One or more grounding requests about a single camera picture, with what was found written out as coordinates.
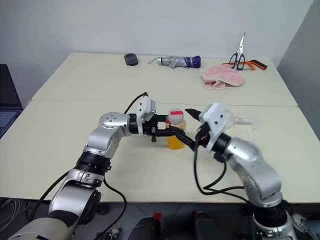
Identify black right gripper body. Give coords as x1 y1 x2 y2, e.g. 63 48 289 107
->
194 121 213 151

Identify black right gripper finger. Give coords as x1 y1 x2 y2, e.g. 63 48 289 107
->
184 107 203 124
169 125 198 152

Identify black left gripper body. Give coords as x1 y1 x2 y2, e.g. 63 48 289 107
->
142 114 161 143

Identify clear bottle of orange drink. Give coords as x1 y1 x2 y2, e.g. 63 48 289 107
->
164 108 188 150

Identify white pink bottle cap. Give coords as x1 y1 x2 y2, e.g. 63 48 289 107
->
167 108 185 125

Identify pink cloth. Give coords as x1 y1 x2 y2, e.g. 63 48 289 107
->
200 64 246 91

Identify folded silver purple umbrella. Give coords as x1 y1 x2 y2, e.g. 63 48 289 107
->
147 55 202 70

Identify black round cup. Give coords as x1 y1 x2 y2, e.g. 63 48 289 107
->
123 52 139 67

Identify orange black hand saw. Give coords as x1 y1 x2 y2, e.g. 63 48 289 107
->
221 59 269 72

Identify dark rounded shape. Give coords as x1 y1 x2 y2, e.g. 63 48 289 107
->
192 211 222 240
131 216 162 240

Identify dark laptop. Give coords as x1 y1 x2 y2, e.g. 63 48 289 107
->
0 64 24 140

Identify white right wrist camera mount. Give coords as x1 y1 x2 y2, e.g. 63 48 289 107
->
199 102 232 154

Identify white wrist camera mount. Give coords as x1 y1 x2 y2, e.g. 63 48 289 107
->
199 102 232 154
136 96 158 136

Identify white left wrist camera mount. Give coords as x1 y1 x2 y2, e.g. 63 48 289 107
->
136 96 158 136

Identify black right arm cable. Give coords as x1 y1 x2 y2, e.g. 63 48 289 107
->
191 139 254 202

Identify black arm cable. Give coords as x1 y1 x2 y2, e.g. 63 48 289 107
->
34 92 150 240
191 139 254 202

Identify black handled scissors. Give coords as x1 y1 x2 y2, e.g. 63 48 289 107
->
228 31 247 71

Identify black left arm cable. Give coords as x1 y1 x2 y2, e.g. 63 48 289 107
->
34 92 150 240

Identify small metal bracket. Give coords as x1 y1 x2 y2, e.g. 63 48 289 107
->
96 227 122 240

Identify white cable bundle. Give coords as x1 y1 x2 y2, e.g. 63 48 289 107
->
0 197 32 227

